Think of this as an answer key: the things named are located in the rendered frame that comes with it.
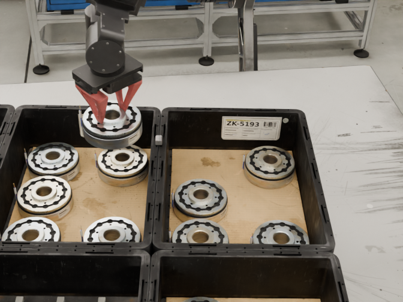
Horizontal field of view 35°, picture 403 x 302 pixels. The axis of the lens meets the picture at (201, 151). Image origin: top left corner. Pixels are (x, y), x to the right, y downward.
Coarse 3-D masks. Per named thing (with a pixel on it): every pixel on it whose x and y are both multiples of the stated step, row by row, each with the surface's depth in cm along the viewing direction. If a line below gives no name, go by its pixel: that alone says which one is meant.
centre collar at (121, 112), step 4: (108, 108) 112; (112, 108) 112; (116, 108) 112; (120, 108) 112; (108, 112) 112; (116, 112) 112; (120, 112) 111; (124, 112) 111; (120, 116) 110; (124, 116) 110; (104, 120) 109; (108, 120) 109; (112, 120) 109; (116, 120) 109; (120, 120) 109; (104, 124) 109; (108, 124) 109; (112, 124) 109; (116, 124) 109
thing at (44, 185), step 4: (40, 184) 123; (44, 184) 123; (48, 184) 123; (52, 184) 123; (32, 188) 122; (36, 188) 122; (40, 188) 123; (48, 188) 123; (52, 188) 122; (32, 192) 121; (36, 192) 122; (52, 192) 121; (56, 192) 122; (32, 196) 120; (36, 196) 120; (48, 196) 120; (52, 196) 121; (36, 200) 120; (40, 200) 120; (44, 200) 120; (48, 200) 120
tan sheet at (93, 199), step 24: (96, 168) 133; (72, 192) 127; (96, 192) 127; (120, 192) 127; (144, 192) 127; (72, 216) 122; (96, 216) 122; (120, 216) 122; (144, 216) 122; (72, 240) 117
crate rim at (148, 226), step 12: (24, 108) 132; (36, 108) 132; (48, 108) 132; (60, 108) 132; (72, 108) 132; (84, 108) 132; (144, 108) 133; (156, 108) 133; (12, 120) 128; (156, 120) 130; (12, 132) 125; (156, 132) 126; (0, 156) 119; (156, 156) 121; (0, 168) 117; (156, 168) 118; (156, 180) 116; (144, 228) 106; (144, 240) 104
